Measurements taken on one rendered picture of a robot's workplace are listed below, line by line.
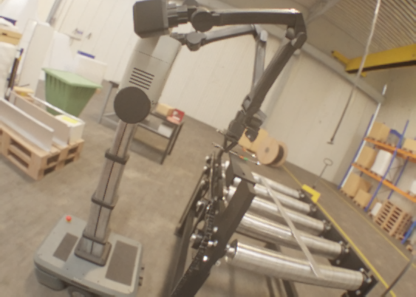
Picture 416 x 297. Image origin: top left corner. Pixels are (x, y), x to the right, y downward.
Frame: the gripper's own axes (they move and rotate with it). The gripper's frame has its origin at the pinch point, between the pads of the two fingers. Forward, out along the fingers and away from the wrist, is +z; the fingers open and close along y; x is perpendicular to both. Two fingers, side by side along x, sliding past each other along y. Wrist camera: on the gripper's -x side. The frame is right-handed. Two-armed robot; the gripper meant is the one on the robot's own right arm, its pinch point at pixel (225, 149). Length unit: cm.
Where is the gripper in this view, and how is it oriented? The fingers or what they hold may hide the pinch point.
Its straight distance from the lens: 105.6
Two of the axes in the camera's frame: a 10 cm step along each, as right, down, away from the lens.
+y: 0.4, -1.9, 9.8
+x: -9.1, -4.1, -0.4
